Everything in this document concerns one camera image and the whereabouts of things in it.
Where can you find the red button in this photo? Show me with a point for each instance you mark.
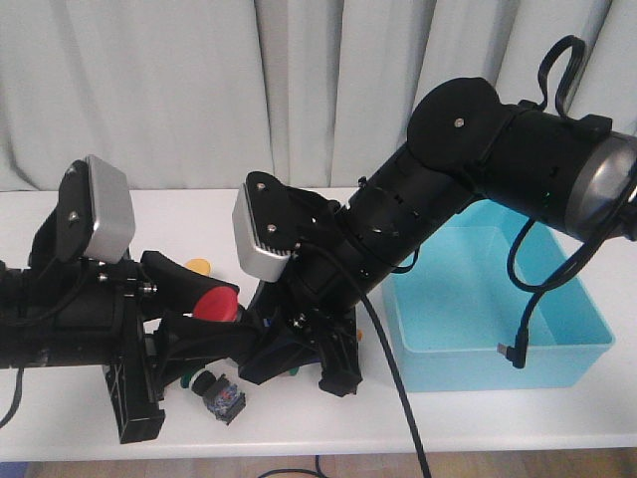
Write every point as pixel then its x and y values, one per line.
pixel 219 305

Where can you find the grey curtain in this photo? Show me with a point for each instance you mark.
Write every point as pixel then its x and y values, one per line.
pixel 195 94

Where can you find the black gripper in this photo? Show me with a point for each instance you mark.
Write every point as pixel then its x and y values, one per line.
pixel 85 310
pixel 307 316

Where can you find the green button front left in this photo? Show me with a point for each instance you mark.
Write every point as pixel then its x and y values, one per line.
pixel 220 396

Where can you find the yellow button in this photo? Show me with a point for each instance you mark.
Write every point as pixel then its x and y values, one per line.
pixel 199 265

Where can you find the turquoise plastic box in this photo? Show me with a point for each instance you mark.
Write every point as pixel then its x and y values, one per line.
pixel 447 316

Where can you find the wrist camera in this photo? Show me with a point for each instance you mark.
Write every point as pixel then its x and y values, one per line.
pixel 267 226
pixel 94 214

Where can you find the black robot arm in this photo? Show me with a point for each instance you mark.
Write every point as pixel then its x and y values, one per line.
pixel 463 145
pixel 15 318

